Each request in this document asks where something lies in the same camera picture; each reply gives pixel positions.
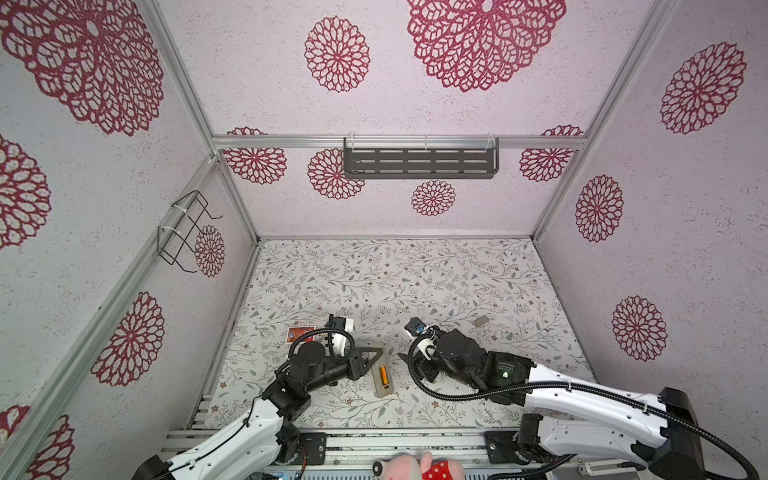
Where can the orange battery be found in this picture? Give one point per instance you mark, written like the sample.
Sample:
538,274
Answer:
384,377

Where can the dark metal wall shelf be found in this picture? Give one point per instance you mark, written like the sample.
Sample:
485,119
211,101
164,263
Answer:
425,163

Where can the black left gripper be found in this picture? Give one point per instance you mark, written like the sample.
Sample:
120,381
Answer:
357,367

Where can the beige battery cover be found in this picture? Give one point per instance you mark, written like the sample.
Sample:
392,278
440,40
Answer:
481,321

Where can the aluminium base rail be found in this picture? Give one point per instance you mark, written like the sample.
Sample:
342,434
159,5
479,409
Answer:
408,450

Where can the black wire wall basket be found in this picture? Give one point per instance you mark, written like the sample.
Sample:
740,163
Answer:
193,243

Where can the red card box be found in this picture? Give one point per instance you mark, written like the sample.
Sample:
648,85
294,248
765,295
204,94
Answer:
295,332

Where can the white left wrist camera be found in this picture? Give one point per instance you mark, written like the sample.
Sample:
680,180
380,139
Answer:
338,343

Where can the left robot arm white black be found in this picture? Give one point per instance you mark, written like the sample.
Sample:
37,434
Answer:
266,433

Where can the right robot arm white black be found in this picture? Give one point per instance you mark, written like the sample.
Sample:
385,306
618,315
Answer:
566,417

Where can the beige remote control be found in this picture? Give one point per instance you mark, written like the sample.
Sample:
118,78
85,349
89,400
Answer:
379,391

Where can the pink plush toy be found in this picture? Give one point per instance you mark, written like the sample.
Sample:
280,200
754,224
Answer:
425,467

